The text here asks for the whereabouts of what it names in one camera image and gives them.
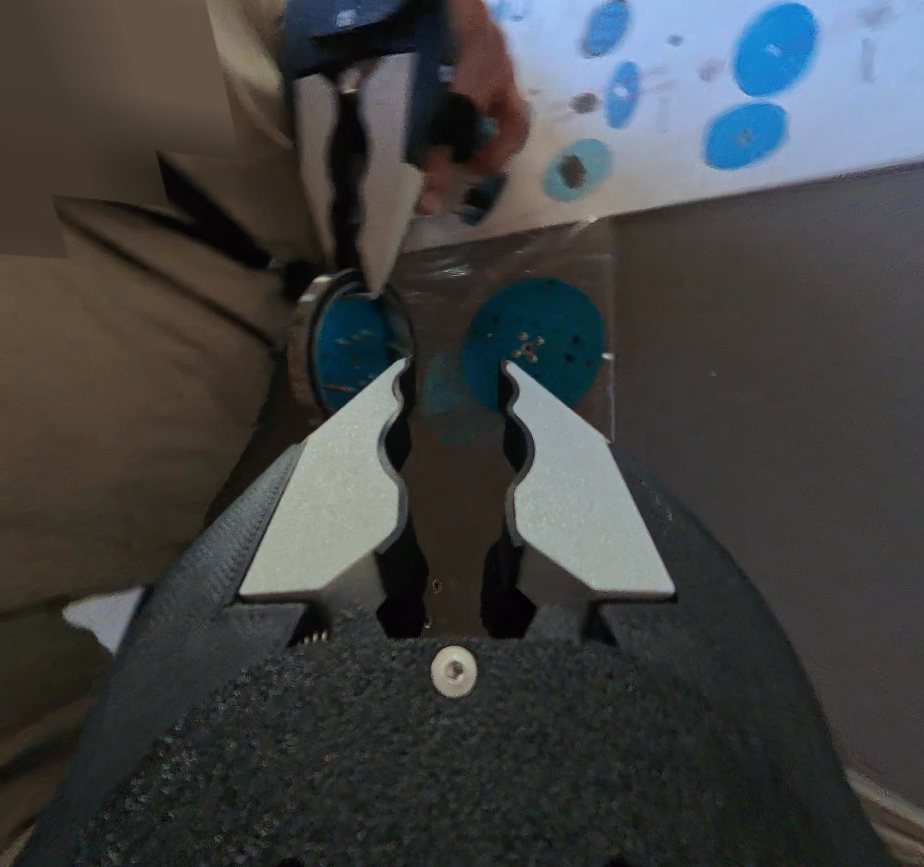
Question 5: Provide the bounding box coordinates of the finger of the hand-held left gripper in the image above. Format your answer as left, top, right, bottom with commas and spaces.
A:
359, 53, 424, 299
296, 75, 344, 275

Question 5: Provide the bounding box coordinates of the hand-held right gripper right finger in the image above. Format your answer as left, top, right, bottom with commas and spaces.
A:
482, 358, 677, 640

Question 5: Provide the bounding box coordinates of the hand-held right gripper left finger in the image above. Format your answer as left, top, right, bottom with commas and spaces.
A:
238, 356, 428, 640

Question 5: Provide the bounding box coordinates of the blue disc with square bracket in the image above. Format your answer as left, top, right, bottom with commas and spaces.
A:
312, 295, 407, 413

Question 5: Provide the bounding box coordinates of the silver bearing ring blue base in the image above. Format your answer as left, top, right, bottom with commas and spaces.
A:
287, 269, 417, 422

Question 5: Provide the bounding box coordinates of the blue round base plate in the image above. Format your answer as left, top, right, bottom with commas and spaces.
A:
461, 277, 609, 415

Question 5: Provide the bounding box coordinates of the grey desk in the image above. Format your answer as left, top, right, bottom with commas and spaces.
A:
238, 163, 924, 810

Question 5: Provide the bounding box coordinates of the person's left hand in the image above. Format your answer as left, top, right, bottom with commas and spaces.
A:
419, 0, 533, 216

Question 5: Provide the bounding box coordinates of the clear plastic bag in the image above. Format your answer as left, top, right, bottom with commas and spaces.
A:
390, 216, 619, 451

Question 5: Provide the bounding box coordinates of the white instruction manual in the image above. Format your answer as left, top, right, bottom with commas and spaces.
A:
404, 0, 924, 251

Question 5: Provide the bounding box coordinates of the black shoulder strap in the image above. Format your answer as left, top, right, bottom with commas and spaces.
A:
155, 153, 291, 278

